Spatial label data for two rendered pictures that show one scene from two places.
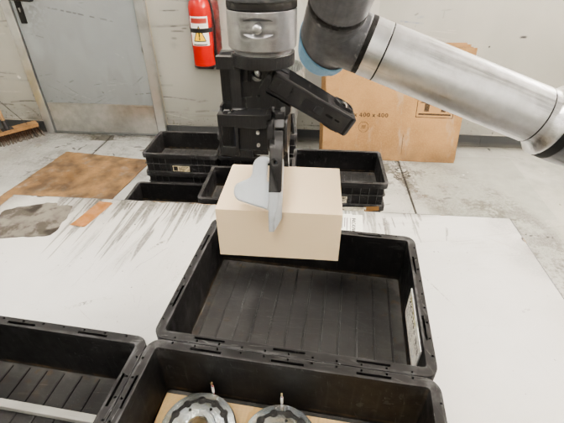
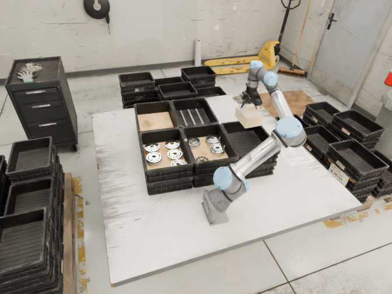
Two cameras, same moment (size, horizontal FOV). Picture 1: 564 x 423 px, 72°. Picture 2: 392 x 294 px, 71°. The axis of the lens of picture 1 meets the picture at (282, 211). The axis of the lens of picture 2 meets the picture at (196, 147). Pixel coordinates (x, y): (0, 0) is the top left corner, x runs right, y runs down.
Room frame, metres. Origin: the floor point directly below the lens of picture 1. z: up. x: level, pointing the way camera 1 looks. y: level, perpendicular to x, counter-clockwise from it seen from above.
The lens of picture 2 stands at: (-0.55, -1.26, 2.07)
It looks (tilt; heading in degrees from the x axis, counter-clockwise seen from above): 39 degrees down; 64
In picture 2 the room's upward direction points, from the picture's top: 3 degrees clockwise
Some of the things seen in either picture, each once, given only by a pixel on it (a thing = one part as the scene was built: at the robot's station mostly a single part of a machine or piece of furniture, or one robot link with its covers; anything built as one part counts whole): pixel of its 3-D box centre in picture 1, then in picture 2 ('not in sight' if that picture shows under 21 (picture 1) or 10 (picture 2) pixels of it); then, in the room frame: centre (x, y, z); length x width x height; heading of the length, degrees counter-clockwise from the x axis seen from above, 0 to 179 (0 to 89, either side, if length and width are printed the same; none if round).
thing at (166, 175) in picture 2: not in sight; (164, 154); (-0.12, 0.07, 0.87); 0.40 x 0.30 x 0.11; 81
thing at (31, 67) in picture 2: not in sight; (31, 66); (-0.92, 1.84, 0.88); 0.29 x 0.22 x 0.03; 85
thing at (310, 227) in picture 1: (282, 209); (248, 115); (0.46, 0.00, 1.08); 0.16 x 0.12 x 0.07; 85
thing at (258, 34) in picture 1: (262, 31); (252, 82); (0.46, 0.02, 1.32); 0.08 x 0.08 x 0.05
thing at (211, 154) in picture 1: (190, 169); (322, 123); (1.97, 0.52, 0.31); 0.40 x 0.30 x 0.34; 85
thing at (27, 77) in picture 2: not in sight; (25, 76); (-0.97, 1.61, 0.88); 0.25 x 0.19 x 0.03; 85
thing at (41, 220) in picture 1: (29, 218); (242, 99); (0.96, 0.76, 0.71); 0.22 x 0.19 x 0.01; 85
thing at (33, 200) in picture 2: not in sight; (37, 214); (-1.05, 0.38, 0.31); 0.40 x 0.30 x 0.34; 85
